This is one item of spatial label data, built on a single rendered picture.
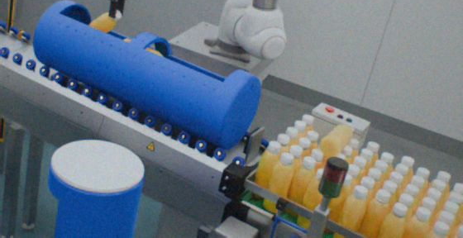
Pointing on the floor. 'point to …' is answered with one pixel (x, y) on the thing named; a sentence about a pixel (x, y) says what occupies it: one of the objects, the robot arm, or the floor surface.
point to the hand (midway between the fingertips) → (116, 8)
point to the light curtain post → (14, 17)
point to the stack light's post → (317, 223)
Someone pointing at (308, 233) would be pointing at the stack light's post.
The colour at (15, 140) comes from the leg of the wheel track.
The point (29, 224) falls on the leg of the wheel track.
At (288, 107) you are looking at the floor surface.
